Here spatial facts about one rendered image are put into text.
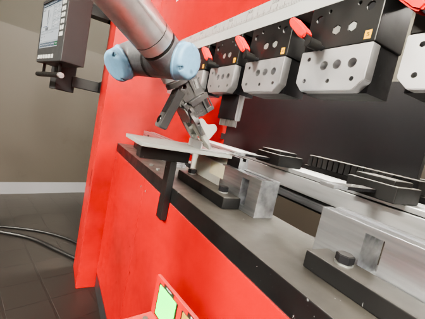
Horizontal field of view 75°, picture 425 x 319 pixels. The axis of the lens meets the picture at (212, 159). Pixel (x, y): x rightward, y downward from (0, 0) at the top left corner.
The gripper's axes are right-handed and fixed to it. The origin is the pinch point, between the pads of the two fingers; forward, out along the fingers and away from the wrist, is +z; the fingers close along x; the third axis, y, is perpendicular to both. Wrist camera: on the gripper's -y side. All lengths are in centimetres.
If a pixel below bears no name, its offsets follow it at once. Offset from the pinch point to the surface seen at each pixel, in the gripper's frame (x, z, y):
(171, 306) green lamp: -43, 0, -29
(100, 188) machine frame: 86, 23, -35
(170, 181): -1.1, 3.4, -13.6
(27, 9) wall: 256, -105, -5
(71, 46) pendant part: 97, -47, -6
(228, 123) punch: 0.2, -1.2, 11.3
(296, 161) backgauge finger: -5.9, 21.9, 26.0
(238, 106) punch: -4.0, -5.5, 14.5
